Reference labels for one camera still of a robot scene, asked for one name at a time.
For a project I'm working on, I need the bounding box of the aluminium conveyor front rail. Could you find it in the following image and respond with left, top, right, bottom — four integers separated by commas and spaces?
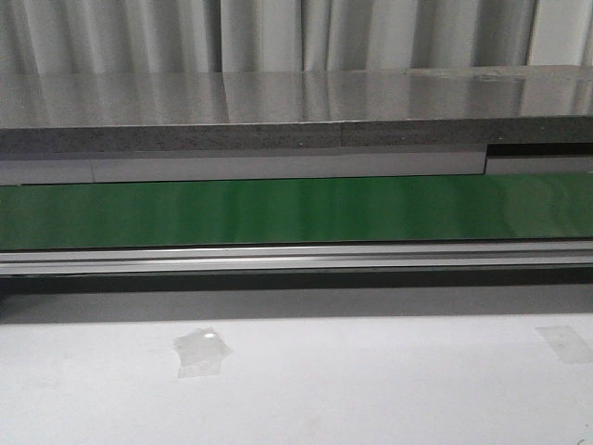
1, 240, 592, 276

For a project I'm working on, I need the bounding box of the grey conveyor back rail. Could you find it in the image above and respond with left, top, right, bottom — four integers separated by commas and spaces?
1, 142, 592, 185

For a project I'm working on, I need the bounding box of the crumpled clear tape patch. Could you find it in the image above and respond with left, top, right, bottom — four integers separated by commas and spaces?
173, 327, 233, 378

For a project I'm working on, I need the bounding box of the clear tape strip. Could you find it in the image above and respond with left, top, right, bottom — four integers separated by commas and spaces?
536, 326, 592, 364

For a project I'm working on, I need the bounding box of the green conveyor belt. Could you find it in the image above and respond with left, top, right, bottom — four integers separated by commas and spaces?
1, 172, 592, 250

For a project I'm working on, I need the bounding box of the white pleated curtain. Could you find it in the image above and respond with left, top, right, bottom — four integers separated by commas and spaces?
1, 1, 592, 74

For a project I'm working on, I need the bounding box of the grey stone countertop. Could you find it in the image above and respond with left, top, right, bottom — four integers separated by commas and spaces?
1, 66, 592, 156

